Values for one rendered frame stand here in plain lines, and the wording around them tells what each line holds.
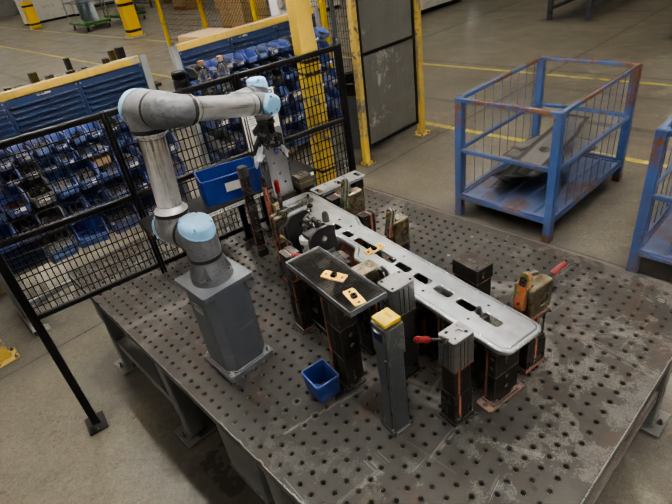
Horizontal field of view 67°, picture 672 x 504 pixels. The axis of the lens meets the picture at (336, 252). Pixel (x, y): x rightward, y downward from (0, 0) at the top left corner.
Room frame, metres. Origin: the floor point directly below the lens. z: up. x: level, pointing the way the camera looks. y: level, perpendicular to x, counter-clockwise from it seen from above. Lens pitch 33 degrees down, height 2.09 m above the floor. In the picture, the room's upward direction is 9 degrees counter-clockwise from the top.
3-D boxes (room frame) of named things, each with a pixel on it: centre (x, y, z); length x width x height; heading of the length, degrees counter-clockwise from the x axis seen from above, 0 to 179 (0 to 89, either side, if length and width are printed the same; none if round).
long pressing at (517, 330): (1.66, -0.17, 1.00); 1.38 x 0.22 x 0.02; 30
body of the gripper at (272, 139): (1.98, 0.19, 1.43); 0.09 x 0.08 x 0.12; 30
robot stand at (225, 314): (1.52, 0.45, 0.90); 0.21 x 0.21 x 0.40; 39
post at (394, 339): (1.08, -0.11, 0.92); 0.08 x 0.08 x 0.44; 30
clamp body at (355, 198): (2.13, -0.12, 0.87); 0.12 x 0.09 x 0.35; 120
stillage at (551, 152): (3.60, -1.72, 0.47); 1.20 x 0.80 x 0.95; 128
